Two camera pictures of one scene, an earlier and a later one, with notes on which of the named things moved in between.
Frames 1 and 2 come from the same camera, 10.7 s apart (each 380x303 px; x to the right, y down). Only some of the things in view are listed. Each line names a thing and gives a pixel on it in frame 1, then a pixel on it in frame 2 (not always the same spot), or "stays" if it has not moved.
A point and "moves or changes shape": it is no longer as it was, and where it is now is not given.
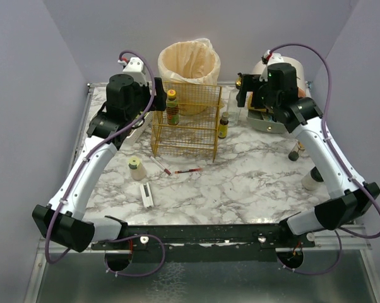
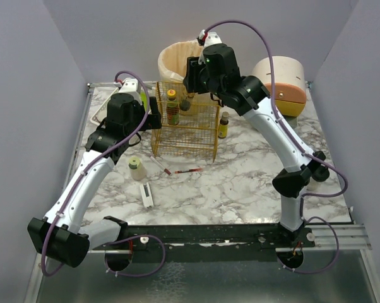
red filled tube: (193, 170) stays
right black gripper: (245, 87) -> (191, 74)
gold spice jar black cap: (293, 155) moves or changes shape
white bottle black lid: (313, 180) stays
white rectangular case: (147, 195) stays
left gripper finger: (160, 99) -> (153, 120)
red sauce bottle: (172, 108) stays
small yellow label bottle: (223, 127) stays
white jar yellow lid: (138, 172) stays
